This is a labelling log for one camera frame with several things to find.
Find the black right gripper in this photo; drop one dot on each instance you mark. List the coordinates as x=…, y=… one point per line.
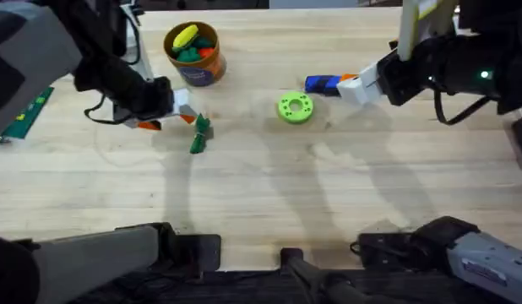
x=447, y=63

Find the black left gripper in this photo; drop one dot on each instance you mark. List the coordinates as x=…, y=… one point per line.
x=130, y=95

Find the green toy vegetable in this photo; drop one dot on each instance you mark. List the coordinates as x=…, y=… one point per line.
x=200, y=133

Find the left wrist upright plate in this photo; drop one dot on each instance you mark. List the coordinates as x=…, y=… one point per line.
x=145, y=63

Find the wrist upright plate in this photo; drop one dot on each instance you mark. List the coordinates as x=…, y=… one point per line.
x=417, y=25
x=145, y=63

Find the brown tub with toys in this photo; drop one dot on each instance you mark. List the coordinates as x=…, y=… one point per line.
x=202, y=72

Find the right wrist upright plate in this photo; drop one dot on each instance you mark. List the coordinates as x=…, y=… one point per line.
x=417, y=25

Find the green disc with holes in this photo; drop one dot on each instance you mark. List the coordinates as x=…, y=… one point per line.
x=286, y=112

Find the green board with blocks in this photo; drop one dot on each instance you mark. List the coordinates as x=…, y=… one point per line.
x=26, y=114

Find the black stand rod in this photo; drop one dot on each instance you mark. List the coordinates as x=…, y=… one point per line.
x=311, y=274

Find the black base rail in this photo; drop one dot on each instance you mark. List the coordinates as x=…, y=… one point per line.
x=252, y=287

